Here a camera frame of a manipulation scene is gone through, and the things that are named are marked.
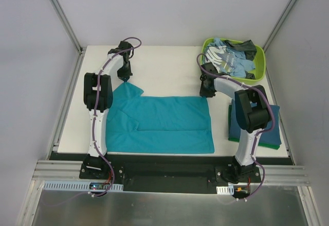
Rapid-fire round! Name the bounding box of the right aluminium frame post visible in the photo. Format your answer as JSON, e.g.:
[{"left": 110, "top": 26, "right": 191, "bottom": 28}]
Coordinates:
[{"left": 263, "top": 0, "right": 298, "bottom": 52}]

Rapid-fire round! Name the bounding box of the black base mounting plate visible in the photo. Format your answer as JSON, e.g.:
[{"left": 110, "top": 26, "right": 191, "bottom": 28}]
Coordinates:
[{"left": 50, "top": 153, "right": 264, "bottom": 195}]

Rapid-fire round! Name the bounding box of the lime green plastic basket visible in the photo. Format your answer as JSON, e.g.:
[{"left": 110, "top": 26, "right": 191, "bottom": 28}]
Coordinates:
[{"left": 201, "top": 38, "right": 266, "bottom": 85}]

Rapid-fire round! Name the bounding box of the teal t-shirt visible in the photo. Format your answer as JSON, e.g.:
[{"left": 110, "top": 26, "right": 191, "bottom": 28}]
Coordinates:
[{"left": 105, "top": 82, "right": 214, "bottom": 154}]

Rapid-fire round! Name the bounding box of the left aluminium frame post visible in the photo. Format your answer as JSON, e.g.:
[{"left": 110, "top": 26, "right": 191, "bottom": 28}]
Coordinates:
[{"left": 49, "top": 0, "right": 84, "bottom": 54}]

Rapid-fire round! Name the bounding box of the left white cable duct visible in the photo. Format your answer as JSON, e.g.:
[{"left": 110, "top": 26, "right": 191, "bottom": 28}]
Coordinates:
[{"left": 43, "top": 181, "right": 123, "bottom": 192}]

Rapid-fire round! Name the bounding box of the light blue printed t-shirt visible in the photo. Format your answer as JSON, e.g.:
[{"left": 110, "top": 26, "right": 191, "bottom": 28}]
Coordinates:
[{"left": 203, "top": 38, "right": 255, "bottom": 80}]

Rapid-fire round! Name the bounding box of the purple cable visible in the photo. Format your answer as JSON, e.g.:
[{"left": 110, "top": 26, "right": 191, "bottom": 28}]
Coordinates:
[
  {"left": 196, "top": 53, "right": 278, "bottom": 206},
  {"left": 87, "top": 37, "right": 142, "bottom": 198}
]

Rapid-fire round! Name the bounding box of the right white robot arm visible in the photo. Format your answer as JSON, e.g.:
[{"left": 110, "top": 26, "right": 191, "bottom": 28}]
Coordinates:
[{"left": 199, "top": 63, "right": 275, "bottom": 182}]

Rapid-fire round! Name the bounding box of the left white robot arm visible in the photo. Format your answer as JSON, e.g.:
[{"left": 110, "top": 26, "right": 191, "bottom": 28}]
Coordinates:
[{"left": 83, "top": 40, "right": 134, "bottom": 158}]

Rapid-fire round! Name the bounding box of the white cable duct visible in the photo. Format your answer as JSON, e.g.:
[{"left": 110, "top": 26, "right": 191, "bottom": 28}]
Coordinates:
[
  {"left": 43, "top": 181, "right": 123, "bottom": 192},
  {"left": 216, "top": 185, "right": 234, "bottom": 195}
]

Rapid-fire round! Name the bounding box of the dark grey garment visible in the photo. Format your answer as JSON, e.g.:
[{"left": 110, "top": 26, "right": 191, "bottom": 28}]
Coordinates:
[{"left": 224, "top": 40, "right": 257, "bottom": 61}]

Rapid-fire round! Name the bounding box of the aluminium frame post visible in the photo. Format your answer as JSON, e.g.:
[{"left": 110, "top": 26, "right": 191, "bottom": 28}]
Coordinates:
[
  {"left": 49, "top": 0, "right": 84, "bottom": 54},
  {"left": 263, "top": 0, "right": 298, "bottom": 52}
]

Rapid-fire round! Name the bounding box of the right white cable duct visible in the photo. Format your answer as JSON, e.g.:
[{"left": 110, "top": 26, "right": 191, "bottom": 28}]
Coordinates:
[{"left": 216, "top": 185, "right": 234, "bottom": 195}]

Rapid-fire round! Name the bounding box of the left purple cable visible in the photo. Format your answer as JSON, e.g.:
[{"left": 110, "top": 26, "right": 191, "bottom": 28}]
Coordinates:
[{"left": 87, "top": 37, "right": 142, "bottom": 198}]

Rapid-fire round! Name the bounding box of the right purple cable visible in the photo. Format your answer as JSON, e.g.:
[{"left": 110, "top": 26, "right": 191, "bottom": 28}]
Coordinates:
[{"left": 196, "top": 53, "right": 278, "bottom": 206}]

